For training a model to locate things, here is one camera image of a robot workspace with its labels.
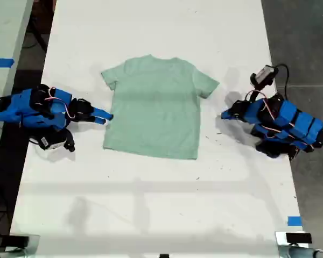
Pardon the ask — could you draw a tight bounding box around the pale green T-shirt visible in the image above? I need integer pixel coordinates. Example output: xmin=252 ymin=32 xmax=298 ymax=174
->
xmin=100 ymin=54 xmax=220 ymax=161

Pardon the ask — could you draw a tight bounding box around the white side table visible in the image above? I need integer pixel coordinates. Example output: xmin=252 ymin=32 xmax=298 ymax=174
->
xmin=0 ymin=0 xmax=34 ymax=173

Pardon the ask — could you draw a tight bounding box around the small blue tape square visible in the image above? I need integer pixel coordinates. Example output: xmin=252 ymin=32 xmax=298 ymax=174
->
xmin=287 ymin=215 xmax=303 ymax=227

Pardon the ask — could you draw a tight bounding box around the small black box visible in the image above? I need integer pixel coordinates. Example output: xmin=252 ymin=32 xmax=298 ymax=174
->
xmin=285 ymin=232 xmax=313 ymax=244
xmin=9 ymin=235 xmax=31 ymax=247

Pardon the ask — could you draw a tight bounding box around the grey metal pipe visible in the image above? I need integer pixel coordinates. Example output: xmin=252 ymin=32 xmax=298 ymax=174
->
xmin=0 ymin=249 xmax=28 ymax=258
xmin=287 ymin=245 xmax=323 ymax=258

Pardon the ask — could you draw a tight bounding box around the short black camera stalk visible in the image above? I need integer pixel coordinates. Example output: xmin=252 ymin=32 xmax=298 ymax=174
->
xmin=62 ymin=128 xmax=76 ymax=153
xmin=248 ymin=83 xmax=262 ymax=102

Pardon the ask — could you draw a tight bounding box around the black camera box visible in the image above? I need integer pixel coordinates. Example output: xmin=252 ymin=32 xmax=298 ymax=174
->
xmin=249 ymin=64 xmax=279 ymax=87

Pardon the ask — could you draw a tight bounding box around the silver metal bracket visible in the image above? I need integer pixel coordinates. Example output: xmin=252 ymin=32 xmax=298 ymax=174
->
xmin=4 ymin=233 xmax=41 ymax=258
xmin=275 ymin=231 xmax=313 ymax=258

